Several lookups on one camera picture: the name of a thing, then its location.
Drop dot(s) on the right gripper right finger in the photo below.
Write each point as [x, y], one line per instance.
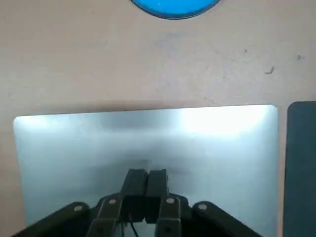
[170, 217]

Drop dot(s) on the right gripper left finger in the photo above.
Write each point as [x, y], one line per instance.
[108, 217]

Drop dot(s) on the silver laptop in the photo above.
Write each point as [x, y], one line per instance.
[74, 148]

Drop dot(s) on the black mouse pad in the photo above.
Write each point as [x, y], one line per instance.
[301, 172]

